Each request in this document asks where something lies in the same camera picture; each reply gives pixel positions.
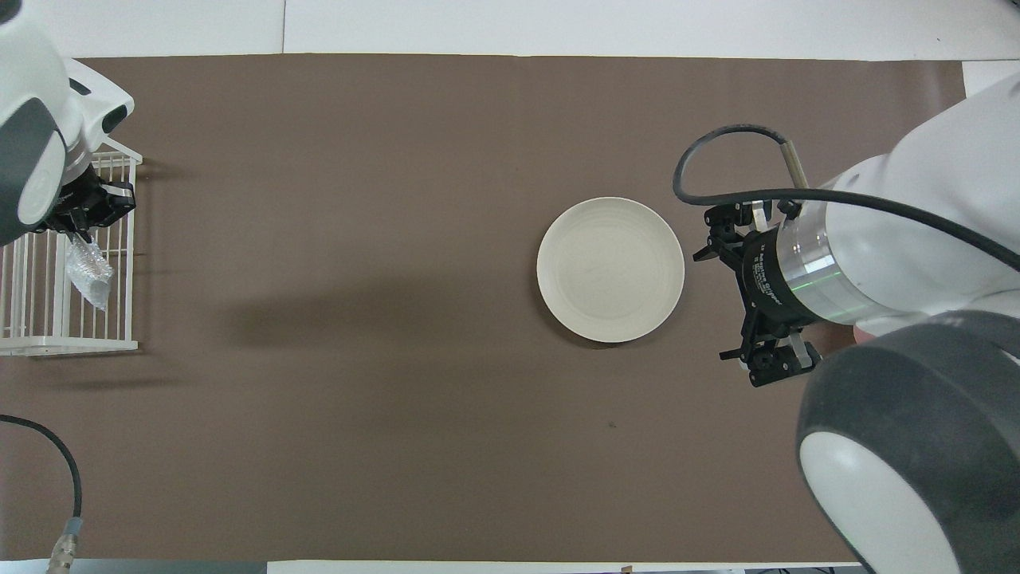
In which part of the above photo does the cream round plate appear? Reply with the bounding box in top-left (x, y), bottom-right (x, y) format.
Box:
top-left (536, 196), bottom-right (686, 344)

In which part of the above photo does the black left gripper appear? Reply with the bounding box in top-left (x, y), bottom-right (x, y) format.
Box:
top-left (44, 175), bottom-right (136, 245)

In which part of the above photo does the white wire dish rack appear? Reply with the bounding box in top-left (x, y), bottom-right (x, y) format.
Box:
top-left (0, 137), bottom-right (143, 357)

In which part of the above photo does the brown table mat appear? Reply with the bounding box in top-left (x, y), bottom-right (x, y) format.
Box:
top-left (0, 54), bottom-right (967, 563)

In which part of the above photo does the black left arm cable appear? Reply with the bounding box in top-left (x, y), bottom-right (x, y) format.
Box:
top-left (0, 414), bottom-right (84, 574)

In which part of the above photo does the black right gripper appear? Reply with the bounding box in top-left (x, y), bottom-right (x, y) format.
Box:
top-left (692, 201), bottom-right (823, 389)

